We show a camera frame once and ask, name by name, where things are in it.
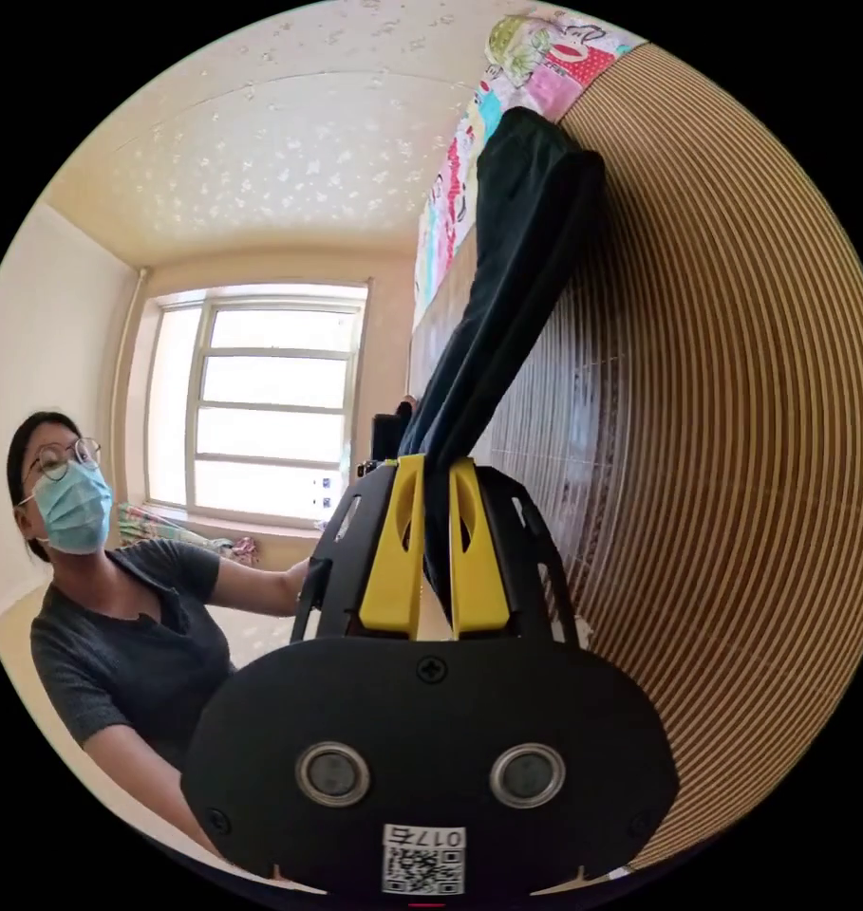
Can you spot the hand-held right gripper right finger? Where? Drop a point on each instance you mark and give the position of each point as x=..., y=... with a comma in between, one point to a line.
x=477, y=583

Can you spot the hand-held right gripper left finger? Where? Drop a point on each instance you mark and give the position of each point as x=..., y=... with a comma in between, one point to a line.
x=388, y=569

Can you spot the black pants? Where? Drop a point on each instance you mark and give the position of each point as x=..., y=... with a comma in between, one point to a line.
x=516, y=249

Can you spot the person's right forearm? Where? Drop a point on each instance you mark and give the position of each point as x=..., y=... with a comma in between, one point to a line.
x=153, y=783

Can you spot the person's left forearm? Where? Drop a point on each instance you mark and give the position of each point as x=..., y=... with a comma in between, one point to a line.
x=260, y=583

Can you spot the window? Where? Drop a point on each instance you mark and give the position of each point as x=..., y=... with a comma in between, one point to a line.
x=274, y=406

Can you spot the colourful folded quilt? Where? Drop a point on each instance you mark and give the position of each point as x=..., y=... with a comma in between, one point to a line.
x=153, y=523

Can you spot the person's body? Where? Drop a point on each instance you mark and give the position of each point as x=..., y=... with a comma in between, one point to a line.
x=125, y=626

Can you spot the bed with woven striped mat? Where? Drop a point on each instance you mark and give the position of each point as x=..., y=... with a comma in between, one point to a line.
x=723, y=427

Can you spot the colourful patchwork cloth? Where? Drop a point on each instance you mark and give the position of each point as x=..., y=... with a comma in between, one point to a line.
x=531, y=64

